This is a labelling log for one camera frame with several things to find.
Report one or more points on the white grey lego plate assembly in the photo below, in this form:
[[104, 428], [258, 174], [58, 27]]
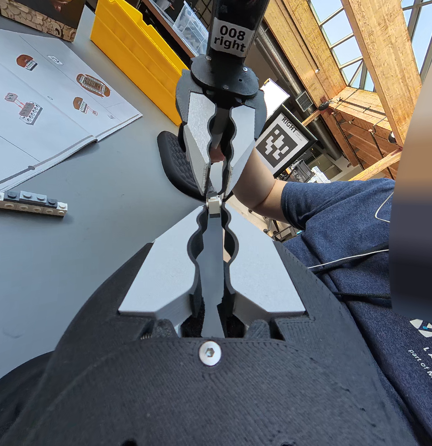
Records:
[[27, 204]]

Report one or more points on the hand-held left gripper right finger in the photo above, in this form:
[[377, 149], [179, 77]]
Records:
[[264, 278]]

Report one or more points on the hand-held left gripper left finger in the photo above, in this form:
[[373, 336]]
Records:
[[160, 278]]

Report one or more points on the clear plastic container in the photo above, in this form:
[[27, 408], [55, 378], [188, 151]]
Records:
[[191, 24]]

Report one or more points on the metal air vent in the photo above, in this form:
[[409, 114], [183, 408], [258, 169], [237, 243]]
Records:
[[304, 101]]

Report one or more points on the black quilted wrist rest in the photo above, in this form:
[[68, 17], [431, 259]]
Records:
[[174, 163]]

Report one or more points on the person in blue hoodie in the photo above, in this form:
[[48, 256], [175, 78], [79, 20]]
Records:
[[341, 223]]

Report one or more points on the black floor sign stand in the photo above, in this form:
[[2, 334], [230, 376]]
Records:
[[282, 143]]

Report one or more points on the white lit panel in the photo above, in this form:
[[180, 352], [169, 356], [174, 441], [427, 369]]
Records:
[[277, 96]]

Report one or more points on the white instruction booklet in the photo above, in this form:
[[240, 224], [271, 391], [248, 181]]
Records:
[[45, 122]]

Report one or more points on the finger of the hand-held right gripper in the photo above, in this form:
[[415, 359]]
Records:
[[198, 118], [242, 125]]

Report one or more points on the person's right hand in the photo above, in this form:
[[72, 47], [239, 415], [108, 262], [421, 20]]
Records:
[[217, 155]]

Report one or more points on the brown top office desk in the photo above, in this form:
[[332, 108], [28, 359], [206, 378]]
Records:
[[160, 21]]

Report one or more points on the person's right forearm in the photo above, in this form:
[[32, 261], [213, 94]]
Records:
[[261, 188]]

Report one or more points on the yellow plastic bin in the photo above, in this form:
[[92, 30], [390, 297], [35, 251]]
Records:
[[132, 52]]

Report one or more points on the black bamboo picture lego box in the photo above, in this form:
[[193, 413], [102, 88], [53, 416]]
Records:
[[34, 17]]

